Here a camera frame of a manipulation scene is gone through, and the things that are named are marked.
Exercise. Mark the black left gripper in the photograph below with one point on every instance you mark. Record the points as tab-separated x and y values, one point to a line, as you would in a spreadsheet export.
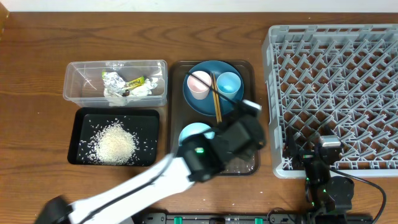
248	158

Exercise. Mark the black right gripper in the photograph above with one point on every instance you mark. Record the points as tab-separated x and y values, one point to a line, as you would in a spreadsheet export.
291	149

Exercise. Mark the light blue bowl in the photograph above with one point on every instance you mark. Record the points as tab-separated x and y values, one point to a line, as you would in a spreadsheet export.
196	132

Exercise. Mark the white tissue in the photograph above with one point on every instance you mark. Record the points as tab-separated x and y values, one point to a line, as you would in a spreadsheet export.
141	86
114	99

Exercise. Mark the pile of rice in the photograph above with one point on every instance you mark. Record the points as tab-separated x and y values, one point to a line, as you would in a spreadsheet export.
115	144

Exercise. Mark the foil snack wrapper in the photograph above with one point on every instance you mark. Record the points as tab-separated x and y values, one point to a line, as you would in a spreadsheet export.
114	84

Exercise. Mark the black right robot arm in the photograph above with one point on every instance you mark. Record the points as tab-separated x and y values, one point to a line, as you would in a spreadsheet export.
330	196

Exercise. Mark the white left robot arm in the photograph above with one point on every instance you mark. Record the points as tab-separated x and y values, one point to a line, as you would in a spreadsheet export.
199	158

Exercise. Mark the grey dishwasher rack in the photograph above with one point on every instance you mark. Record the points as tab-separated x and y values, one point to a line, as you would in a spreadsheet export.
340	76

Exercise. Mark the wooden chopstick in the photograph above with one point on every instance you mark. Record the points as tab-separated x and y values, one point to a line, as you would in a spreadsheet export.
218	107
215	105

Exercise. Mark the light blue cup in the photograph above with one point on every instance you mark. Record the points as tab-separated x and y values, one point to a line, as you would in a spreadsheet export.
228	84

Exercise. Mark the pink cup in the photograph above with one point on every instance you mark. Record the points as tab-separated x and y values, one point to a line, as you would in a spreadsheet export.
199	83

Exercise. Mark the brown serving tray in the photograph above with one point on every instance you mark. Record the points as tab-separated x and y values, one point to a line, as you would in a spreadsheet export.
181	113

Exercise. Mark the dark blue plate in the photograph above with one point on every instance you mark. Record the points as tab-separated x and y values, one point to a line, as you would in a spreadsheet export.
206	105

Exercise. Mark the clear plastic bin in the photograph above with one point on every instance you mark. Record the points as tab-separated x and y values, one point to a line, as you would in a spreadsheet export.
84	85

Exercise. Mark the black plastic tray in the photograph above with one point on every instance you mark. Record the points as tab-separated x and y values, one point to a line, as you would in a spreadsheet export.
146	124

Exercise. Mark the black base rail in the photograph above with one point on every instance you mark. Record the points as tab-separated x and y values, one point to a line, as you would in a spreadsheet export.
163	218

